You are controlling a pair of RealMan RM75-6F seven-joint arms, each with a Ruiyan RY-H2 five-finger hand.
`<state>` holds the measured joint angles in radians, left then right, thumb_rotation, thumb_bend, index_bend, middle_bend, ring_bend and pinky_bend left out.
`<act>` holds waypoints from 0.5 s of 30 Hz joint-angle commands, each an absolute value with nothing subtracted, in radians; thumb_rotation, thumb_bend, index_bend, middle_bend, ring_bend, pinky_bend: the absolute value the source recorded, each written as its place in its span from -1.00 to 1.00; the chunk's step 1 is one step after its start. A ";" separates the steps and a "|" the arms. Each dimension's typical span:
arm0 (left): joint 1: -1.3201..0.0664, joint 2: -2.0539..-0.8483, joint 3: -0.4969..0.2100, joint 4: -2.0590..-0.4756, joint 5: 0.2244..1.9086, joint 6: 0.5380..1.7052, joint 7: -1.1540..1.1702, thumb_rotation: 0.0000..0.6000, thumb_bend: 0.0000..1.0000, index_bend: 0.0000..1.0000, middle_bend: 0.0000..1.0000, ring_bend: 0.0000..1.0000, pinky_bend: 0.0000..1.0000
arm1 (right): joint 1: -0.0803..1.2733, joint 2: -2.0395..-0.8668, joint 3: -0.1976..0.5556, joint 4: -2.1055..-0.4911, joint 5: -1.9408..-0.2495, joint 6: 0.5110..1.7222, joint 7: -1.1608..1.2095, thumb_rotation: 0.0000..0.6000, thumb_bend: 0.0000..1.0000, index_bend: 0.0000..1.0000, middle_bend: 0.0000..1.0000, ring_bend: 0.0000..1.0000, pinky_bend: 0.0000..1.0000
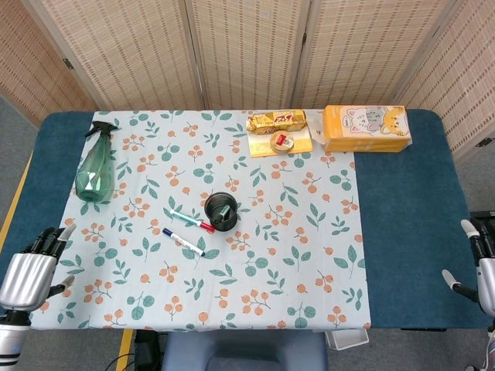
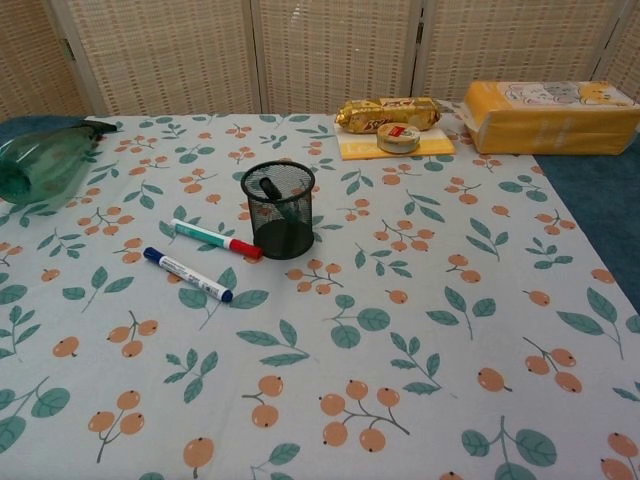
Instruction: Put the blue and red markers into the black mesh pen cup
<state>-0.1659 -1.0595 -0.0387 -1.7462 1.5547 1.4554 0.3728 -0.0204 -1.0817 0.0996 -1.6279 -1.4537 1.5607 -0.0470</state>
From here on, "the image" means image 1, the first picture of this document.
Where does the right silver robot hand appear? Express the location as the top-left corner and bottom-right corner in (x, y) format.
(442, 219), (495, 310)

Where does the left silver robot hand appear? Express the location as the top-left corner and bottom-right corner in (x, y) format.
(0, 225), (77, 316)

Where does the blue capped marker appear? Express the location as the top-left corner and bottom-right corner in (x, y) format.
(162, 227), (206, 257)

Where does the red capped marker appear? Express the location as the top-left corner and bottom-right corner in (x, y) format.
(169, 209), (216, 233)

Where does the black mesh pen holder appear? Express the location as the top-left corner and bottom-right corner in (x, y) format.
(203, 192), (240, 233)

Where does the green plastic spray bottle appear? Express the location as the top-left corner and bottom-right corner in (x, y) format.
(74, 120), (121, 205)

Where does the white plastic box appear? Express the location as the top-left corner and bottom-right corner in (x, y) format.
(324, 328), (369, 351)

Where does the yellow cat tissue pack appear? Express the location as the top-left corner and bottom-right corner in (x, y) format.
(322, 104), (411, 153)

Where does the floral printed tablecloth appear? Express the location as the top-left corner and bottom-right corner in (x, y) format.
(29, 110), (372, 332)

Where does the white crumpled plastic wrapper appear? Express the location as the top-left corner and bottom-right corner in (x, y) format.
(307, 110), (328, 146)

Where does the woven bamboo folding screen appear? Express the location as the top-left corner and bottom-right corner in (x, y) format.
(0, 0), (495, 163)

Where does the round tin with red label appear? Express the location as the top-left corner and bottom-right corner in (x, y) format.
(269, 130), (295, 155)

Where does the gold biscuit packet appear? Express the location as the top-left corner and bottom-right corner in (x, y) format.
(246, 109), (309, 136)

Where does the black floor cable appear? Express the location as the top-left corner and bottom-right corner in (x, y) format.
(102, 349), (135, 371)

